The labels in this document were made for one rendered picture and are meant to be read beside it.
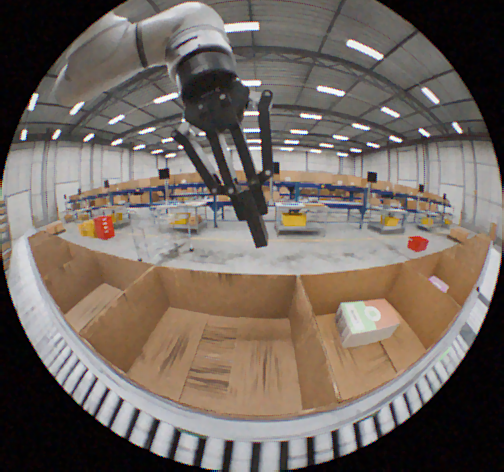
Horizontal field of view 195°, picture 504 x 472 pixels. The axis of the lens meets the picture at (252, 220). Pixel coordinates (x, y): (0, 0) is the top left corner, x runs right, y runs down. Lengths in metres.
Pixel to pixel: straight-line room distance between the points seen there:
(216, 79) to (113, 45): 0.17
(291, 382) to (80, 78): 0.62
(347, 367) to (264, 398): 0.20
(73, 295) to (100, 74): 0.69
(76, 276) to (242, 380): 0.67
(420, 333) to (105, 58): 0.86
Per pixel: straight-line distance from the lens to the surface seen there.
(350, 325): 0.42
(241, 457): 0.53
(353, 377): 0.43
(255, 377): 0.39
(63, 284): 0.74
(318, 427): 0.39
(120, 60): 0.27
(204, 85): 0.19
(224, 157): 0.16
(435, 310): 0.56
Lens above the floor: 1.26
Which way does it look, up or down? 14 degrees down
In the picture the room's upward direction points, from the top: straight up
